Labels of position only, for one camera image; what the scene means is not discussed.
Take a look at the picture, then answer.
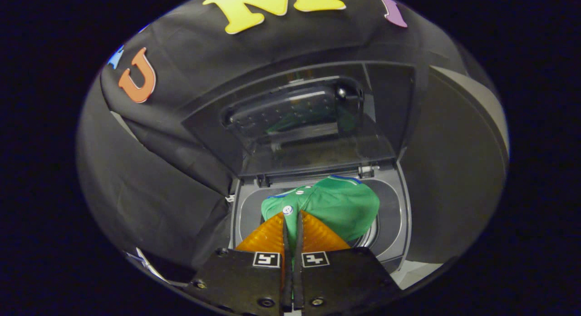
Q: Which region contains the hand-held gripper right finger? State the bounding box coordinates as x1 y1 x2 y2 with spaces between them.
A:
293 211 402 313

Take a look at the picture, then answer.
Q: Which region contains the dark washing machine lid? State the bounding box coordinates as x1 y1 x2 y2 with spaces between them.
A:
182 61 417 179

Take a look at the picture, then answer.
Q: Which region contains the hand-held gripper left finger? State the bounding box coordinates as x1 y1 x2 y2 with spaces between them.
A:
191 212 293 313

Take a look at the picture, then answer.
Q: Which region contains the green polo shirt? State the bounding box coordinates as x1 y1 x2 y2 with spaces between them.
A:
261 175 380 254

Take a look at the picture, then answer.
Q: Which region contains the beige cabinet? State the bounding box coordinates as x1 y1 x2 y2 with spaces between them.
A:
402 65 510 265

